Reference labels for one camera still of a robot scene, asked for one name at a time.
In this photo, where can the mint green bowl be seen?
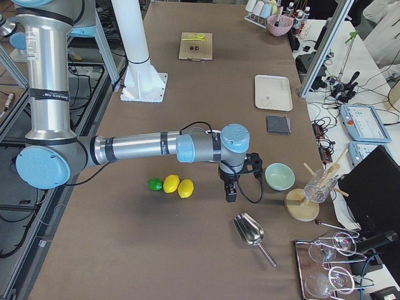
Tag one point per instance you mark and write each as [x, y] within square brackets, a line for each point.
[279, 176]

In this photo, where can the blue teach pendant lower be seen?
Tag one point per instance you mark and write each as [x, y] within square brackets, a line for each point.
[358, 150]

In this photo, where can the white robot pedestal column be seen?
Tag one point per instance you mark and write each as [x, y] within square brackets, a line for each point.
[142, 82]

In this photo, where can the metal glass rack tray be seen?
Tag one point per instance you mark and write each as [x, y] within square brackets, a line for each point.
[324, 266]

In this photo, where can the white cup rack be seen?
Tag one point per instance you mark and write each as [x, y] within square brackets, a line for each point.
[257, 19]

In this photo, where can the green lime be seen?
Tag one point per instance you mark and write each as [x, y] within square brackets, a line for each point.
[155, 184]

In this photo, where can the yellow lemon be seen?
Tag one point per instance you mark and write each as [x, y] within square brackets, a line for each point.
[185, 188]
[171, 183]

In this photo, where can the yellow lemon left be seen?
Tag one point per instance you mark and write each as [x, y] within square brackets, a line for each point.
[171, 183]

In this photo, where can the black monitor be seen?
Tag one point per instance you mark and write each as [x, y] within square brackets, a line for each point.
[373, 188]

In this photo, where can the green tipped grabber stick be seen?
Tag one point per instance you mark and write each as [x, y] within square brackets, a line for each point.
[350, 42]

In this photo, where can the yellow lemon right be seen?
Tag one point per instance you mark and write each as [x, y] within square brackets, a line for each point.
[185, 188]

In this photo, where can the yellow green lemon squeezer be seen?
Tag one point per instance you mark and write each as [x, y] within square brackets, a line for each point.
[194, 37]

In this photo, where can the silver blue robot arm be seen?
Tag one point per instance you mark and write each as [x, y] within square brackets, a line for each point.
[53, 153]

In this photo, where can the wine glass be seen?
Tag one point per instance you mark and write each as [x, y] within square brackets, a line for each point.
[335, 284]
[325, 249]

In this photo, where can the wooden cutting board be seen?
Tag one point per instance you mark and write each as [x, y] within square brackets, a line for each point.
[205, 52]

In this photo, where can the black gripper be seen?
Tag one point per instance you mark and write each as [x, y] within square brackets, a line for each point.
[227, 179]

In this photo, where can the aluminium frame post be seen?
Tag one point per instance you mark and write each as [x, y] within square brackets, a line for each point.
[334, 26]

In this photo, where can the wine glass lower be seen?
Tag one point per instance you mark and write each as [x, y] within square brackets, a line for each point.
[335, 284]

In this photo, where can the dark grey folded cloth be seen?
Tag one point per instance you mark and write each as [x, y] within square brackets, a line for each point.
[278, 124]

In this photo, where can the clear textured glass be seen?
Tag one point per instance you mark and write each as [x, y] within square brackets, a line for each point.
[320, 186]

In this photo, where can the pink mixing bowl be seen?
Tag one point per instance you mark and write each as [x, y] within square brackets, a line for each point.
[285, 24]

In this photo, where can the pastel pink cup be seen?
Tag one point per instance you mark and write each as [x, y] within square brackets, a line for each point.
[258, 8]

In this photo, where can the blue teach pendant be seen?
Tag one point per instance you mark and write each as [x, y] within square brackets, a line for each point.
[358, 150]
[363, 123]

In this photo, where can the metal scoop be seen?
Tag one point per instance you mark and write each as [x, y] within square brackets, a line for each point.
[252, 233]

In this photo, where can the wine glass upper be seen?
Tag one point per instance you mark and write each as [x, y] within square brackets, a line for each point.
[325, 249]

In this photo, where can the blue teach pendant upper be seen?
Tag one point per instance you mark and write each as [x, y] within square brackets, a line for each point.
[363, 123]

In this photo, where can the wooden cup stand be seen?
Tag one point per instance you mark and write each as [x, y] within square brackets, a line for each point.
[302, 209]

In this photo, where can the white rectangular tray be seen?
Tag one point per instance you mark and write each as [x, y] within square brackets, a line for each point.
[272, 93]

